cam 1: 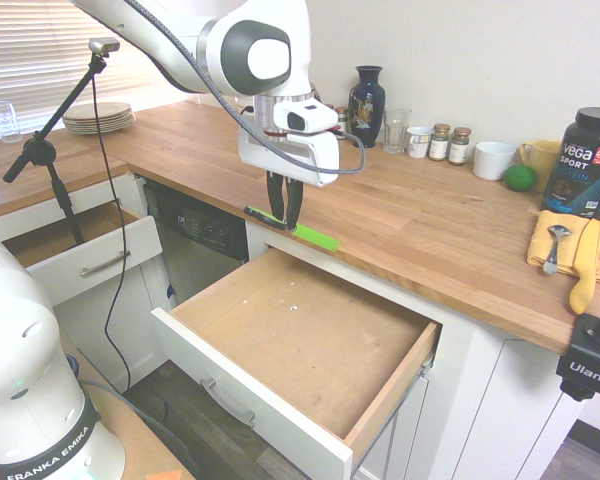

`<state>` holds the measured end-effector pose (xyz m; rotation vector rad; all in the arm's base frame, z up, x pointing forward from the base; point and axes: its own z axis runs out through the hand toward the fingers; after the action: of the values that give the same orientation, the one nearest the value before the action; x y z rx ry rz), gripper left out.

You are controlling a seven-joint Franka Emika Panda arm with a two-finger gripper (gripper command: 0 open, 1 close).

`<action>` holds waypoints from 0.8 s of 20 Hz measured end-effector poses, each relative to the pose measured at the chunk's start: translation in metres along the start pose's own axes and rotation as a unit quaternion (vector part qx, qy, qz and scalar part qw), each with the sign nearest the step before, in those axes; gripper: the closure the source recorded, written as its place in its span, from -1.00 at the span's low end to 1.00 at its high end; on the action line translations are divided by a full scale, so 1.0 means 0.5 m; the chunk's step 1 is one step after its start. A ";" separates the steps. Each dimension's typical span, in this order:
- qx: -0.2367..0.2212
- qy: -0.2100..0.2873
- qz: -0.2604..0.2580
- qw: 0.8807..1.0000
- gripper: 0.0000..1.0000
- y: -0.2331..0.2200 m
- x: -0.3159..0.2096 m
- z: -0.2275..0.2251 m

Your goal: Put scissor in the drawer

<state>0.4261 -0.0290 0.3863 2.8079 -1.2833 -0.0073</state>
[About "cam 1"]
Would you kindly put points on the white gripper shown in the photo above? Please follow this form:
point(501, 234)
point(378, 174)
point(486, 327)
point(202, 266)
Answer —
point(310, 157)

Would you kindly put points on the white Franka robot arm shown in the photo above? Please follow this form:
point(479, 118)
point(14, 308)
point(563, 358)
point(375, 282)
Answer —
point(270, 20)

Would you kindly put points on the large open wooden drawer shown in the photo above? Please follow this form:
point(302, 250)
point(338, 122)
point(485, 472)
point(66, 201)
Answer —
point(305, 325)

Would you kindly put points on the small open white drawer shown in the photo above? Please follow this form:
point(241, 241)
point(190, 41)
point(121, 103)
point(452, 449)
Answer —
point(145, 235)

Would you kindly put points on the black dishwasher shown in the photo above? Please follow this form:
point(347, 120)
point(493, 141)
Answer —
point(200, 245)

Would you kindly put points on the dark blue painted vase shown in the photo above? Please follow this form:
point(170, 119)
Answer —
point(365, 107)

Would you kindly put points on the clear faceted glass tumbler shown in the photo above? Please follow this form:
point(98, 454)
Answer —
point(397, 131)

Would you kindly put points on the small white cup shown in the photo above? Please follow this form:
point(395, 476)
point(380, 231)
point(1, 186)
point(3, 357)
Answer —
point(419, 143)

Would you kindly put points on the bronze lidded spice jar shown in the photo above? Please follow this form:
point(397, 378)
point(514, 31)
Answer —
point(439, 144)
point(459, 147)

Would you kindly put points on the stack of beige plates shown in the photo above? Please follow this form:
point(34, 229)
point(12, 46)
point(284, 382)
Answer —
point(116, 117)

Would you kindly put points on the white mug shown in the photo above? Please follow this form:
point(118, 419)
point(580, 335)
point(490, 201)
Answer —
point(494, 161)

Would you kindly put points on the green lime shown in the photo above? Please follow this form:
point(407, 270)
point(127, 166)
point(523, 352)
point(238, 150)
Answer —
point(520, 178)

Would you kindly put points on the yellow folded cloth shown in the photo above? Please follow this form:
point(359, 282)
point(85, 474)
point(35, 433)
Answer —
point(540, 245)

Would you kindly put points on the yellow mug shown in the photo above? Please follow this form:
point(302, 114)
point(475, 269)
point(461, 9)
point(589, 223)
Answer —
point(542, 160)

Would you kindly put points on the metal spoon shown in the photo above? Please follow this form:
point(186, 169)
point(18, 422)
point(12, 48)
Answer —
point(552, 257)

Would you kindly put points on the white kitchen cabinets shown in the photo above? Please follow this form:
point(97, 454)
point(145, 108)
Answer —
point(480, 400)

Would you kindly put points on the clear ribbed drinking glass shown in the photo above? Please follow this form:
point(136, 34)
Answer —
point(2, 122)

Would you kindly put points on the black Vega protein tub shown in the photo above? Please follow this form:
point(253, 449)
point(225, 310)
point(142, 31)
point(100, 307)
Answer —
point(582, 165)

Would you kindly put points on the banana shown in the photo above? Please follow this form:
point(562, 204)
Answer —
point(586, 270)

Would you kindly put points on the white window blinds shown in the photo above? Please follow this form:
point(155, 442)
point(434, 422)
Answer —
point(10, 50)

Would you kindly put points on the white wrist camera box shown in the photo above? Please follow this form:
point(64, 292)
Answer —
point(307, 117)

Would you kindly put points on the grey camera on stand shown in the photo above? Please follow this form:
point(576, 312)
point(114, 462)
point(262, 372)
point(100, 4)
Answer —
point(105, 45)

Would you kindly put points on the black camera boom stand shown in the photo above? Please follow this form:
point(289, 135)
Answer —
point(37, 150)

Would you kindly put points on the black Ulanzi camera mount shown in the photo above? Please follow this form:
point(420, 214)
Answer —
point(587, 367)

